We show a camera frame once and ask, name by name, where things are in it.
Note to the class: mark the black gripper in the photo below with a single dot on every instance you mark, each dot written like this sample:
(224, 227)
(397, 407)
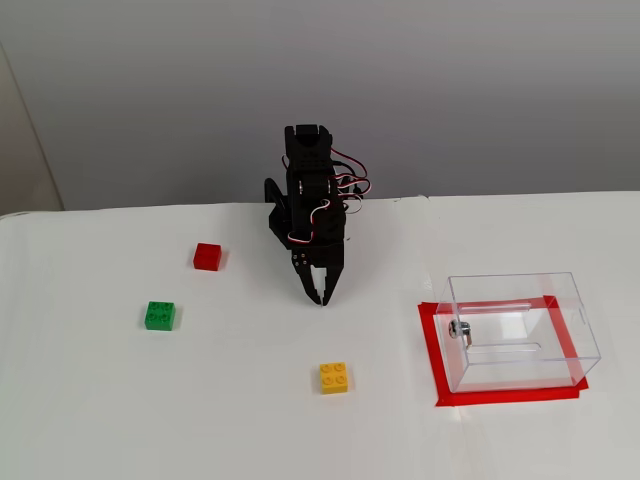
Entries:
(324, 256)

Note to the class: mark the green lego brick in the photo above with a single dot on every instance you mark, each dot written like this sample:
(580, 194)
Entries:
(160, 316)

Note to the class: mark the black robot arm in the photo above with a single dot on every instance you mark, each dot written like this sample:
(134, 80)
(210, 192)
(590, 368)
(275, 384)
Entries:
(306, 150)

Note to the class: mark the yellow lego brick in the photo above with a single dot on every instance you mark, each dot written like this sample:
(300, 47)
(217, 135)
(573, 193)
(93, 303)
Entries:
(334, 378)

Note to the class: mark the red lego brick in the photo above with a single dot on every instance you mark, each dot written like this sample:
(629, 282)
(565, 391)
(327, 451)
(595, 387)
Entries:
(207, 256)

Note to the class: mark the silver box lock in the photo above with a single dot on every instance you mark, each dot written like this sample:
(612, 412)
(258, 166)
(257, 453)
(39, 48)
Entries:
(460, 331)

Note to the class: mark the transparent plastic box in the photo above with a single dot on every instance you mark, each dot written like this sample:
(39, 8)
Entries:
(520, 330)

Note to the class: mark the black table clamp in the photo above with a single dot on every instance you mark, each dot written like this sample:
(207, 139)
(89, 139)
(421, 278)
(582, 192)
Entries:
(274, 192)

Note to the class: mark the red tape square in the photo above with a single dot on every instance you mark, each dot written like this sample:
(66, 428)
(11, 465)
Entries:
(430, 345)

